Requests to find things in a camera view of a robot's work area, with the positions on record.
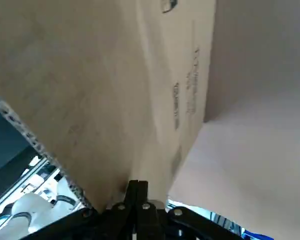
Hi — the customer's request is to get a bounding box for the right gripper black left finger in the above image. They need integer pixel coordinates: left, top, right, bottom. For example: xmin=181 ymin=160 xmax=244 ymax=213
xmin=22 ymin=179 xmax=140 ymax=240

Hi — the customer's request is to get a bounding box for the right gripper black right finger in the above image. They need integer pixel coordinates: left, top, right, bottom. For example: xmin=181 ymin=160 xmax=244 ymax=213
xmin=138 ymin=179 xmax=248 ymax=240

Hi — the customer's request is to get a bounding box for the brown cardboard box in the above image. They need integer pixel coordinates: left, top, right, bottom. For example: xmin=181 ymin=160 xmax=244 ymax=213
xmin=0 ymin=0 xmax=218 ymax=213

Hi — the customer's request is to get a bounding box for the aluminium frame rail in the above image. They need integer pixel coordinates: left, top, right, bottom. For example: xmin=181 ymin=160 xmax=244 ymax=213
xmin=0 ymin=154 xmax=62 ymax=208

